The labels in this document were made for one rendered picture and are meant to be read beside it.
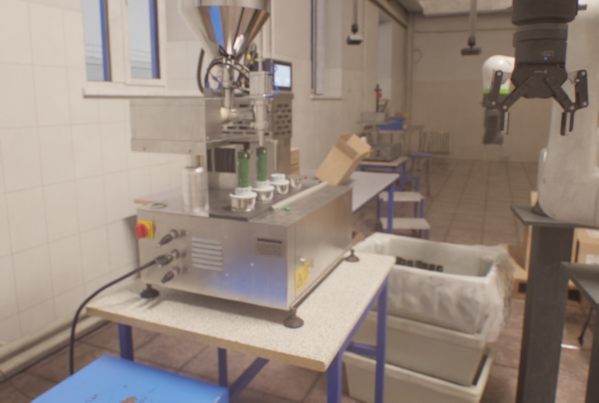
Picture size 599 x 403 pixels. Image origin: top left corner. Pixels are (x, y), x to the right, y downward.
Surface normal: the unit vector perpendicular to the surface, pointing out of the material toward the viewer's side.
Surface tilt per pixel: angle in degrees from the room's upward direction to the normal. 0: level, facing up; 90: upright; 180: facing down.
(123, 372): 0
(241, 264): 90
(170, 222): 90
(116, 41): 90
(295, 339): 0
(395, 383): 96
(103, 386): 0
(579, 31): 98
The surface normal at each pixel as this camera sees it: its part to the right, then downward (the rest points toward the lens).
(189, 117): -0.39, 0.15
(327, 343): 0.00, -0.99
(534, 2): -0.64, 0.12
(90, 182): 0.92, 0.07
